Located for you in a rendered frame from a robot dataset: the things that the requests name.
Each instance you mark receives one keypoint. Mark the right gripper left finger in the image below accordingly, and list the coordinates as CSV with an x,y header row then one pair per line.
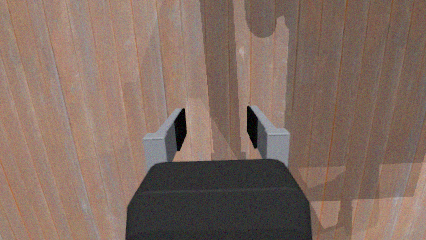
x,y
156,146

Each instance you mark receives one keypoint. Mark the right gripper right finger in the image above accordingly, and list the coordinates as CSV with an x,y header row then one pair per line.
x,y
278,145

